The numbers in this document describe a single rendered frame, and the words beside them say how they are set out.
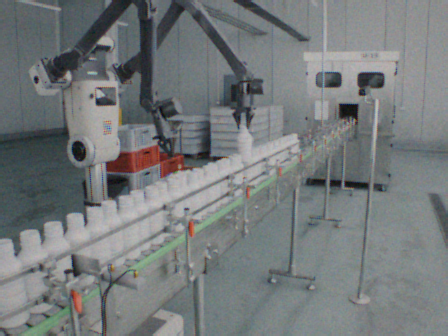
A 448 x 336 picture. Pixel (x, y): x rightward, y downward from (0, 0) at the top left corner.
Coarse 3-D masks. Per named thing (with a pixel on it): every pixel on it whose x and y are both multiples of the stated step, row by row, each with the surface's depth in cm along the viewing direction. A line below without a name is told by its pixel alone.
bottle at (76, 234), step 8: (72, 216) 84; (80, 216) 82; (72, 224) 81; (80, 224) 82; (72, 232) 81; (80, 232) 82; (88, 232) 84; (72, 240) 81; (80, 240) 81; (88, 248) 83; (88, 256) 83; (88, 280) 84
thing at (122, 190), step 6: (84, 180) 362; (108, 180) 383; (114, 180) 383; (120, 180) 380; (126, 180) 372; (84, 186) 346; (108, 186) 341; (114, 186) 344; (120, 186) 350; (126, 186) 359; (84, 192) 351; (108, 192) 343; (114, 192) 346; (120, 192) 351; (126, 192) 361; (114, 198) 348
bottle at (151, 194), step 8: (152, 192) 107; (152, 200) 108; (152, 208) 107; (152, 216) 107; (160, 216) 109; (152, 224) 108; (160, 224) 109; (152, 232) 108; (152, 240) 109; (160, 240) 110
